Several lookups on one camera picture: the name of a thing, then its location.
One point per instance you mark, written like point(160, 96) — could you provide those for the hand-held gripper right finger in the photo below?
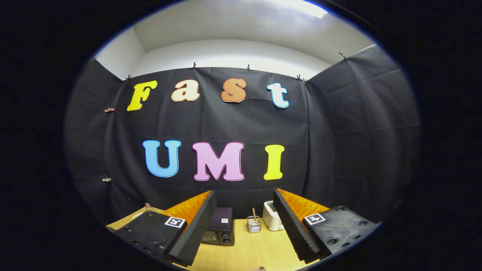
point(293, 229)

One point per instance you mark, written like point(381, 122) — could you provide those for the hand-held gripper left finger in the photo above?
point(196, 226)

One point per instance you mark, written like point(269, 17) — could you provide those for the black toaster oven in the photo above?
point(222, 226)

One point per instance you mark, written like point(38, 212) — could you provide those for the white bread toaster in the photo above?
point(271, 216)

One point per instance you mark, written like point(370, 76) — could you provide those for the wooden stick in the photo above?
point(254, 213)

